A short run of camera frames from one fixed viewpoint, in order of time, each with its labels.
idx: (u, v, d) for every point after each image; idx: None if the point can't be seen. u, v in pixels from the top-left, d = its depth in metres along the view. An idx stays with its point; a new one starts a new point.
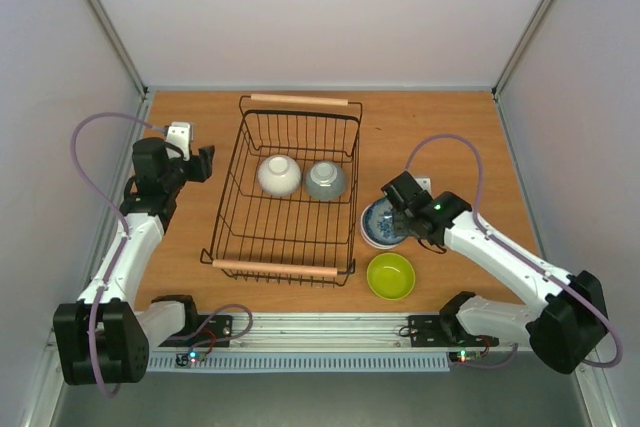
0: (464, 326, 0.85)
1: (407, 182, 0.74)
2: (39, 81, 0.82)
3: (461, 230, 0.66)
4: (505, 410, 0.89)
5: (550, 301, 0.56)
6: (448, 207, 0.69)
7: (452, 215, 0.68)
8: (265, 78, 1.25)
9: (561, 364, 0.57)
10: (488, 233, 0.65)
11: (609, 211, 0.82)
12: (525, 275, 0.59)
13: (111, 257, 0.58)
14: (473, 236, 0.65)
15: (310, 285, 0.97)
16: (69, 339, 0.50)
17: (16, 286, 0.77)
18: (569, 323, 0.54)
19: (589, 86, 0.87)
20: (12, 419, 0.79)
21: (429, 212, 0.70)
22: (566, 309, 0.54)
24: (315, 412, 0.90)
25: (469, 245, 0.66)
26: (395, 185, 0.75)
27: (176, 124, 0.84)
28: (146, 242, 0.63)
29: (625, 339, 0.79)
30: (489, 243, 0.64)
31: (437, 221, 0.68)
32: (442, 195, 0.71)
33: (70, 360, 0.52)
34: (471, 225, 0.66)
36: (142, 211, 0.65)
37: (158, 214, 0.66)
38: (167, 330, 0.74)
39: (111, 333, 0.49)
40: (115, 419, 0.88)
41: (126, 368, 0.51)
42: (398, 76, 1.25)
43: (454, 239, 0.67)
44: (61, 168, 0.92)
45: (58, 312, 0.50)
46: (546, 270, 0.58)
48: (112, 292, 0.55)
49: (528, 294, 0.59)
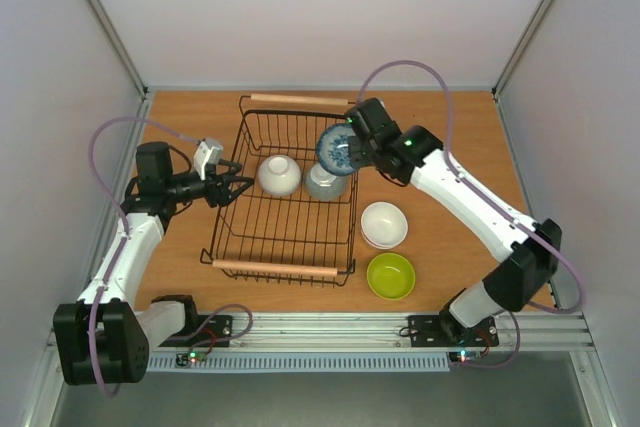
0: (462, 319, 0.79)
1: (377, 109, 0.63)
2: (39, 80, 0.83)
3: (431, 170, 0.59)
4: (505, 410, 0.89)
5: (515, 249, 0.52)
6: (420, 142, 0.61)
7: (424, 154, 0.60)
8: (265, 78, 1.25)
9: (510, 302, 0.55)
10: (460, 176, 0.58)
11: (609, 210, 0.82)
12: (493, 222, 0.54)
13: (111, 258, 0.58)
14: (444, 178, 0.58)
15: (310, 285, 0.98)
16: (69, 339, 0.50)
17: (16, 286, 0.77)
18: (530, 268, 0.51)
19: (589, 86, 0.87)
20: (12, 419, 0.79)
21: (399, 147, 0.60)
22: (531, 256, 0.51)
24: (315, 412, 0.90)
25: (437, 188, 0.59)
26: (362, 111, 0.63)
27: (206, 140, 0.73)
28: (147, 242, 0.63)
29: (626, 341, 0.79)
30: (460, 186, 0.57)
31: (408, 157, 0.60)
32: (414, 129, 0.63)
33: (70, 361, 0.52)
34: (442, 165, 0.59)
36: (141, 211, 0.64)
37: (158, 214, 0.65)
38: (167, 330, 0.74)
39: (110, 333, 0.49)
40: (116, 419, 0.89)
41: (126, 369, 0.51)
42: (397, 76, 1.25)
43: (421, 180, 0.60)
44: (60, 168, 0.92)
45: (58, 312, 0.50)
46: (514, 218, 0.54)
48: (112, 293, 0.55)
49: (492, 241, 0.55)
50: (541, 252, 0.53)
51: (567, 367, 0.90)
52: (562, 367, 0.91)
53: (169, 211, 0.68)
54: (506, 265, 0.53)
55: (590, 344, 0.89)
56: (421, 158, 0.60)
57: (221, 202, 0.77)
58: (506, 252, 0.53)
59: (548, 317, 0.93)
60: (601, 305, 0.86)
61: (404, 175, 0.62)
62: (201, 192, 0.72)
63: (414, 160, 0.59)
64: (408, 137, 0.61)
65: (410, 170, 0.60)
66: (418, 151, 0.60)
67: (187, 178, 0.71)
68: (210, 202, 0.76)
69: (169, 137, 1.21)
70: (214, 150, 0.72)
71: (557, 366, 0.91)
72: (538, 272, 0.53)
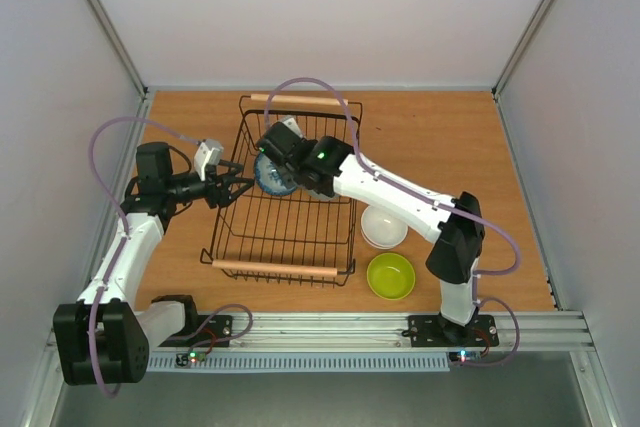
0: (455, 318, 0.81)
1: (285, 135, 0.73)
2: (40, 80, 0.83)
3: (350, 176, 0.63)
4: (504, 410, 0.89)
5: (442, 229, 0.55)
6: (331, 152, 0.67)
7: (337, 162, 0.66)
8: (265, 78, 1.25)
9: (454, 277, 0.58)
10: (377, 175, 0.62)
11: (609, 210, 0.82)
12: (417, 209, 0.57)
13: (111, 258, 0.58)
14: (363, 180, 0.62)
15: (310, 285, 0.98)
16: (69, 339, 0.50)
17: (16, 287, 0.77)
18: (461, 242, 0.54)
19: (589, 86, 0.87)
20: (12, 419, 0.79)
21: (313, 162, 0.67)
22: (457, 231, 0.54)
24: (315, 412, 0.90)
25: (360, 191, 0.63)
26: (270, 140, 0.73)
27: (206, 141, 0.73)
28: (146, 242, 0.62)
29: (626, 341, 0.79)
30: (379, 184, 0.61)
31: (323, 169, 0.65)
32: (323, 141, 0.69)
33: (70, 361, 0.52)
34: (358, 169, 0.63)
36: (141, 211, 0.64)
37: (157, 214, 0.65)
38: (167, 330, 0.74)
39: (110, 333, 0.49)
40: (116, 419, 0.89)
41: (126, 369, 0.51)
42: (398, 76, 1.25)
43: (344, 187, 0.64)
44: (60, 168, 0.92)
45: (58, 312, 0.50)
46: (434, 200, 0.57)
48: (112, 293, 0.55)
49: (421, 227, 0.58)
50: (466, 225, 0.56)
51: (567, 367, 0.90)
52: (562, 367, 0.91)
53: (169, 211, 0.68)
54: (437, 245, 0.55)
55: (590, 344, 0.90)
56: (337, 167, 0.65)
57: (222, 202, 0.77)
58: (436, 234, 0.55)
59: (548, 316, 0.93)
60: (601, 305, 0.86)
61: (327, 187, 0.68)
62: (200, 193, 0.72)
63: (329, 169, 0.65)
64: (320, 151, 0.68)
65: (330, 181, 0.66)
66: (332, 161, 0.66)
67: (187, 179, 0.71)
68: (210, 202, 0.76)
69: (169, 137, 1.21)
70: (214, 151, 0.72)
71: (557, 367, 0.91)
72: (470, 244, 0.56)
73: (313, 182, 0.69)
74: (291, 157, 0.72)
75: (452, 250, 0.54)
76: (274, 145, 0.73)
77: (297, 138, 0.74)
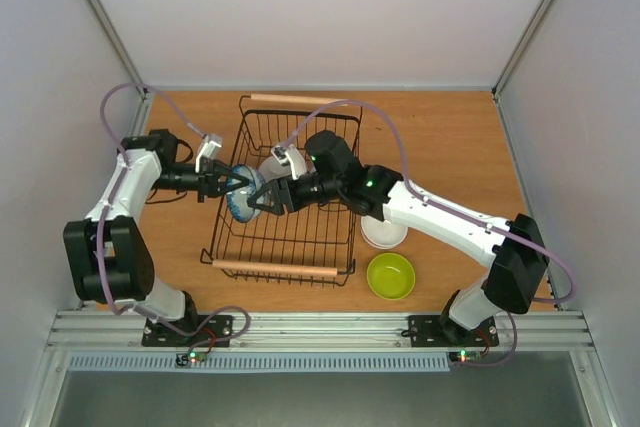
0: (464, 325, 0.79)
1: (343, 150, 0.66)
2: (40, 81, 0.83)
3: (399, 201, 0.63)
4: (507, 410, 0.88)
5: (497, 253, 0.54)
6: (380, 180, 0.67)
7: (386, 190, 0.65)
8: (265, 77, 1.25)
9: (516, 304, 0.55)
10: (426, 199, 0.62)
11: (608, 209, 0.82)
12: (469, 233, 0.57)
13: (113, 185, 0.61)
14: (412, 205, 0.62)
15: (310, 285, 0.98)
16: (80, 252, 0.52)
17: (16, 285, 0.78)
18: (519, 268, 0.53)
19: (587, 88, 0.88)
20: (11, 418, 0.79)
21: (365, 189, 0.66)
22: (515, 256, 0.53)
24: (315, 412, 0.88)
25: (408, 216, 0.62)
26: (331, 152, 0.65)
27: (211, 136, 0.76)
28: (145, 175, 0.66)
29: (627, 340, 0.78)
30: (427, 209, 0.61)
31: (373, 197, 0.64)
32: (375, 169, 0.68)
33: (80, 275, 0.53)
34: (407, 195, 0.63)
36: (140, 147, 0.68)
37: (154, 150, 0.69)
38: (167, 308, 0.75)
39: (119, 244, 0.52)
40: (114, 420, 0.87)
41: (134, 280, 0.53)
42: (398, 76, 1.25)
43: (393, 213, 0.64)
44: (60, 167, 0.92)
45: (68, 228, 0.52)
46: (488, 223, 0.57)
48: (117, 210, 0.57)
49: (477, 253, 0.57)
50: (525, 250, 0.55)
51: (567, 367, 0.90)
52: (563, 367, 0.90)
53: (166, 152, 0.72)
54: (495, 272, 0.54)
55: (590, 344, 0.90)
56: (386, 194, 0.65)
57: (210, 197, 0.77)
58: (491, 257, 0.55)
59: (546, 317, 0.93)
60: (600, 306, 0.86)
61: (377, 213, 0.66)
62: (191, 185, 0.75)
63: (379, 196, 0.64)
64: (370, 178, 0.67)
65: (379, 207, 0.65)
66: (381, 188, 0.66)
67: (183, 168, 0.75)
68: (199, 196, 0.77)
69: (179, 130, 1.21)
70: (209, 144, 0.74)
71: (558, 366, 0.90)
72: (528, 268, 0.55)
73: (359, 211, 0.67)
74: (345, 177, 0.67)
75: (510, 277, 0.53)
76: (333, 161, 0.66)
77: (351, 155, 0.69)
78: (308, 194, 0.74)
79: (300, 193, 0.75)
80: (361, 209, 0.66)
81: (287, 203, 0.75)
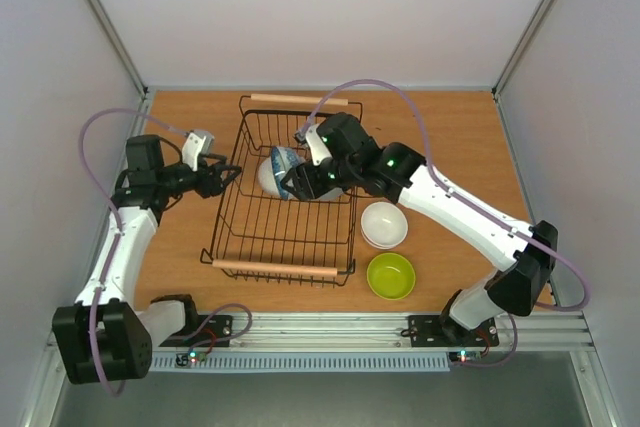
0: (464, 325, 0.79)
1: (355, 129, 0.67)
2: (40, 82, 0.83)
3: (420, 188, 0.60)
4: (506, 410, 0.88)
5: (518, 258, 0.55)
6: (401, 160, 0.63)
7: (408, 171, 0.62)
8: (265, 77, 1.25)
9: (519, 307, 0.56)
10: (450, 191, 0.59)
11: (608, 210, 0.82)
12: (492, 233, 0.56)
13: (106, 256, 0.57)
14: (434, 196, 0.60)
15: (310, 285, 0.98)
16: (70, 341, 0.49)
17: (16, 286, 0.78)
18: (536, 276, 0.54)
19: (587, 88, 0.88)
20: (12, 417, 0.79)
21: (382, 168, 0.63)
22: (535, 263, 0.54)
24: (314, 411, 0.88)
25: (428, 206, 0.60)
26: (341, 130, 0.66)
27: (195, 131, 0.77)
28: (140, 236, 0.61)
29: (628, 341, 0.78)
30: (451, 203, 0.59)
31: (391, 177, 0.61)
32: (393, 148, 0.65)
33: (74, 362, 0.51)
34: (431, 182, 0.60)
36: (133, 206, 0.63)
37: (150, 206, 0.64)
38: (167, 330, 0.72)
39: (113, 333, 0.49)
40: (114, 420, 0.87)
41: (131, 366, 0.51)
42: (398, 76, 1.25)
43: (411, 199, 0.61)
44: (61, 167, 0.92)
45: (58, 315, 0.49)
46: (512, 226, 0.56)
48: (110, 292, 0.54)
49: (493, 253, 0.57)
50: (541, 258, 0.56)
51: (567, 367, 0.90)
52: (563, 367, 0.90)
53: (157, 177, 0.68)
54: (511, 275, 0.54)
55: (590, 344, 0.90)
56: (406, 177, 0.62)
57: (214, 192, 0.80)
58: (511, 262, 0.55)
59: (547, 318, 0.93)
60: (601, 307, 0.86)
61: (392, 196, 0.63)
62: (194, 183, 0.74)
63: (399, 179, 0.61)
64: (389, 158, 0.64)
65: (397, 191, 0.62)
66: (401, 169, 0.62)
67: (181, 171, 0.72)
68: (202, 192, 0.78)
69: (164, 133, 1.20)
70: (206, 139, 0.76)
71: (558, 366, 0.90)
72: (543, 275, 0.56)
73: (376, 190, 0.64)
74: (359, 157, 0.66)
75: (527, 283, 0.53)
76: (344, 138, 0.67)
77: (366, 136, 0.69)
78: (328, 179, 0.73)
79: (322, 177, 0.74)
80: (377, 188, 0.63)
81: (308, 190, 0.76)
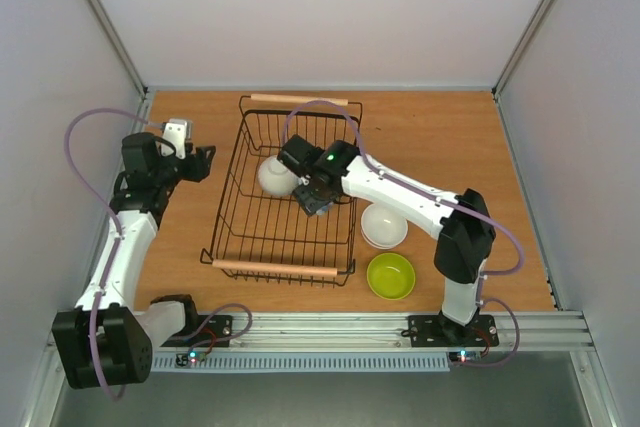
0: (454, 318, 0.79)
1: (298, 145, 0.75)
2: (40, 82, 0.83)
3: (356, 176, 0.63)
4: (506, 410, 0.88)
5: (444, 223, 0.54)
6: (341, 155, 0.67)
7: (346, 164, 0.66)
8: (265, 77, 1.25)
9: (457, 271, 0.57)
10: (381, 173, 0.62)
11: (608, 210, 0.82)
12: (419, 205, 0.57)
13: (106, 261, 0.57)
14: (368, 179, 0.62)
15: (310, 285, 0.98)
16: (70, 346, 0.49)
17: (17, 286, 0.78)
18: (462, 238, 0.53)
19: (587, 88, 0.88)
20: (12, 417, 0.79)
21: (322, 163, 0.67)
22: (460, 226, 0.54)
24: (314, 411, 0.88)
25: (366, 190, 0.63)
26: (287, 151, 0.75)
27: (172, 121, 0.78)
28: (140, 241, 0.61)
29: (628, 342, 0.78)
30: (384, 182, 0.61)
31: (332, 171, 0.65)
32: (334, 145, 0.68)
33: (74, 366, 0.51)
34: (364, 169, 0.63)
36: (133, 209, 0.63)
37: (150, 209, 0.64)
38: (167, 330, 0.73)
39: (113, 338, 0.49)
40: (114, 420, 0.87)
41: (131, 371, 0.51)
42: (398, 76, 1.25)
43: (351, 186, 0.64)
44: (60, 167, 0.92)
45: (58, 320, 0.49)
46: (437, 196, 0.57)
48: (110, 297, 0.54)
49: (425, 224, 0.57)
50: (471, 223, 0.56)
51: (567, 367, 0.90)
52: (563, 367, 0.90)
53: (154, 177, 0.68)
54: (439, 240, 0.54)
55: (590, 344, 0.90)
56: (344, 168, 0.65)
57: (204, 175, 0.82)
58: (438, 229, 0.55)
59: (547, 318, 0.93)
60: (601, 307, 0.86)
61: (337, 187, 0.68)
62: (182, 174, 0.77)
63: (338, 172, 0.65)
64: (330, 153, 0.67)
65: (339, 181, 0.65)
66: (341, 163, 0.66)
67: (172, 161, 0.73)
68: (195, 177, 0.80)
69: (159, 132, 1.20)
70: (186, 126, 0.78)
71: (558, 367, 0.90)
72: (474, 239, 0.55)
73: (323, 184, 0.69)
74: (309, 166, 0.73)
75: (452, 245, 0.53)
76: (291, 156, 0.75)
77: (310, 145, 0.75)
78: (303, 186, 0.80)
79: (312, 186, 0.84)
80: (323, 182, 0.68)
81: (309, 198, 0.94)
